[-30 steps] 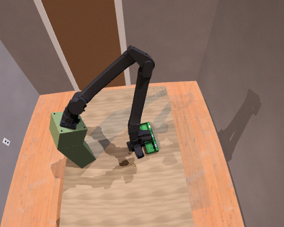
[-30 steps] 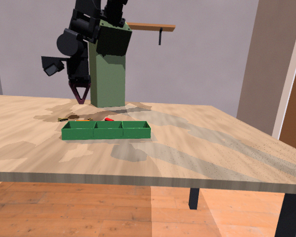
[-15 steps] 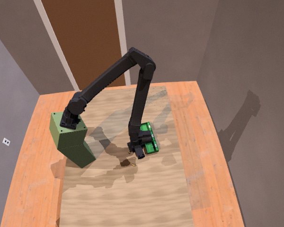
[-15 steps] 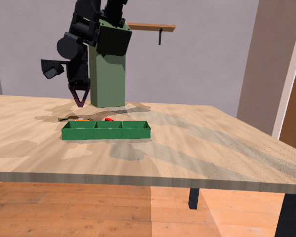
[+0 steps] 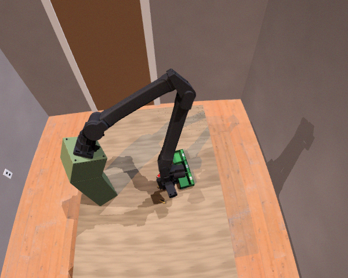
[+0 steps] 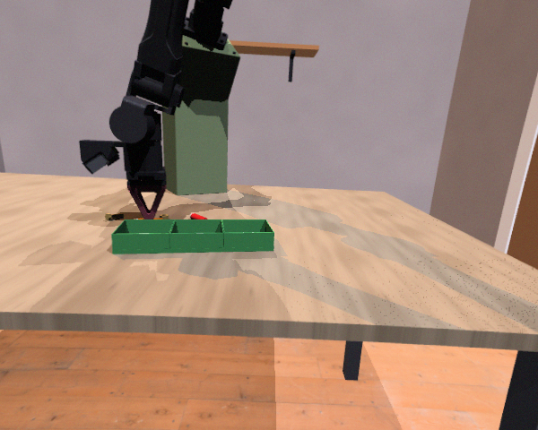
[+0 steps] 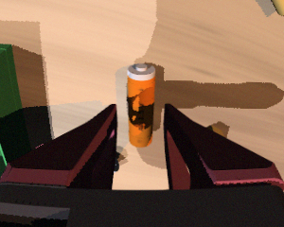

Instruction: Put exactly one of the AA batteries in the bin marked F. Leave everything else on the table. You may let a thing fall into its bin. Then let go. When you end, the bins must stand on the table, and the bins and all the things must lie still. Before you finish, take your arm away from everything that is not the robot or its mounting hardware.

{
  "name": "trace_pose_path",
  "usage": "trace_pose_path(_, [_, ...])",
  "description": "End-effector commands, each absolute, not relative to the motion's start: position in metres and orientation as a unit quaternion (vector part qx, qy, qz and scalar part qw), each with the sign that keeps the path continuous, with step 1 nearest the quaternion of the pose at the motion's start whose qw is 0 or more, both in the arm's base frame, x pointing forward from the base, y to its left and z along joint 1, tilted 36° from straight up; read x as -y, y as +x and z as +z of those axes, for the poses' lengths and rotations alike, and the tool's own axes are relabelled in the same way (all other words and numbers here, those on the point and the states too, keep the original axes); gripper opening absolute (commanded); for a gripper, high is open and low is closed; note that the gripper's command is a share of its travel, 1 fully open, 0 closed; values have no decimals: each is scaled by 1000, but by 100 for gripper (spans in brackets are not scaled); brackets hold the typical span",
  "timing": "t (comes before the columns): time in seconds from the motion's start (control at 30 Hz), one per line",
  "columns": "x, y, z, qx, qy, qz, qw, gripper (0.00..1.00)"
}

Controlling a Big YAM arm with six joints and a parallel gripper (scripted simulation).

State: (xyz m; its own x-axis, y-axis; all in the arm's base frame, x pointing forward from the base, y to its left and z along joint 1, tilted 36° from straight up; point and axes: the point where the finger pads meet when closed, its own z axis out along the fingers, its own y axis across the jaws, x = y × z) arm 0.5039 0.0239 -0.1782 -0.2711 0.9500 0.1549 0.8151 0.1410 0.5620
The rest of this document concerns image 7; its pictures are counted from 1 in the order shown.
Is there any orange aa battery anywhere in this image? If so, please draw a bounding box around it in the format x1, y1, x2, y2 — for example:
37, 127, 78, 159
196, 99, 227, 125
128, 63, 155, 148

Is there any green divided tray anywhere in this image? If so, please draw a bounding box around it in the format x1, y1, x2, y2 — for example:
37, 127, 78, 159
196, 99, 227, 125
0, 44, 31, 177

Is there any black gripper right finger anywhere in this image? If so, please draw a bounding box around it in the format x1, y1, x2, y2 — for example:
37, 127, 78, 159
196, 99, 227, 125
164, 103, 284, 191

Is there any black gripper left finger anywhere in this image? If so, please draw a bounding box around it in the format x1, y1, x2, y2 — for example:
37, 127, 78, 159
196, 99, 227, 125
0, 104, 117, 189

